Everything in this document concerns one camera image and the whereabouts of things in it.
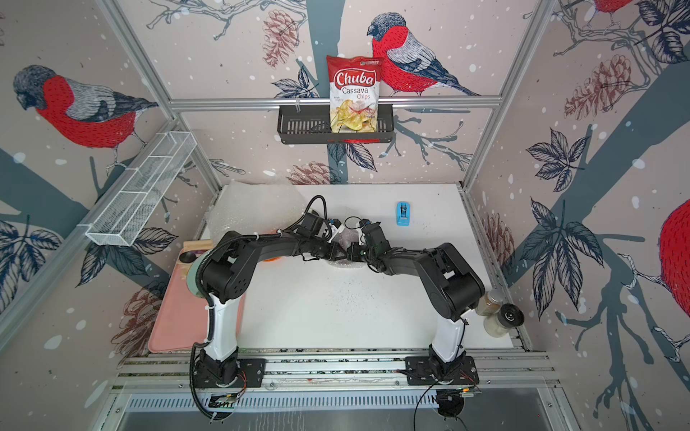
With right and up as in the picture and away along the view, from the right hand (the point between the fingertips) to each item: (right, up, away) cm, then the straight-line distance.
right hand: (347, 249), depth 97 cm
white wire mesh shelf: (-61, +18, -22) cm, 67 cm away
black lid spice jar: (+44, -18, -22) cm, 52 cm away
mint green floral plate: (-55, -8, -5) cm, 56 cm away
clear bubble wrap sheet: (0, +4, 0) cm, 4 cm away
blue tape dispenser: (+23, +13, +11) cm, 29 cm away
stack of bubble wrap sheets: (-37, +16, +10) cm, 42 cm away
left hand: (+1, -1, -1) cm, 2 cm away
